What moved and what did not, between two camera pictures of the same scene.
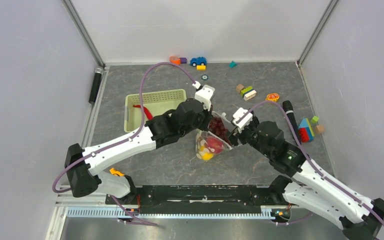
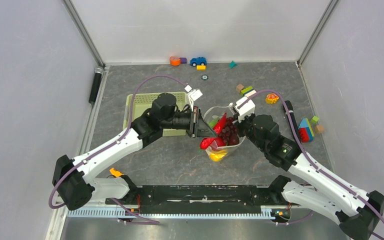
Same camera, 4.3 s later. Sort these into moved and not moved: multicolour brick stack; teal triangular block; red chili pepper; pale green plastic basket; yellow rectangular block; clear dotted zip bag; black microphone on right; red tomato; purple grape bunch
Moved: red chili pepper; clear dotted zip bag; purple grape bunch
Not moved: multicolour brick stack; teal triangular block; yellow rectangular block; pale green plastic basket; red tomato; black microphone on right
